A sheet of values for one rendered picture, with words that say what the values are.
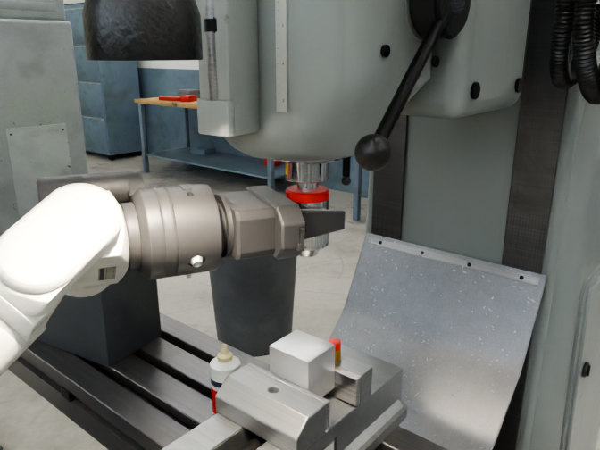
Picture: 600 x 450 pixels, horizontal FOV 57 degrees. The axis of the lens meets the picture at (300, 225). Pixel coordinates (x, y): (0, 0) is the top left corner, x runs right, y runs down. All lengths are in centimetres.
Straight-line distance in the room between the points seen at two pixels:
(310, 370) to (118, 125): 736
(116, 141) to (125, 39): 756
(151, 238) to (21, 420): 213
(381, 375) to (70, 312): 50
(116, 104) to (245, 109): 740
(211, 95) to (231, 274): 210
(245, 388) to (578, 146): 56
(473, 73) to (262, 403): 42
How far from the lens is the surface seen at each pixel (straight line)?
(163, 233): 51
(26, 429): 253
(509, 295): 91
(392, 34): 52
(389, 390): 77
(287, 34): 48
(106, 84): 780
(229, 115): 47
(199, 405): 83
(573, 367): 102
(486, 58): 65
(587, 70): 67
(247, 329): 267
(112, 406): 86
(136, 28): 35
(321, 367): 66
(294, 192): 58
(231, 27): 47
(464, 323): 92
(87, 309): 93
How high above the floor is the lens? 141
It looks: 17 degrees down
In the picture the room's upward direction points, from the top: straight up
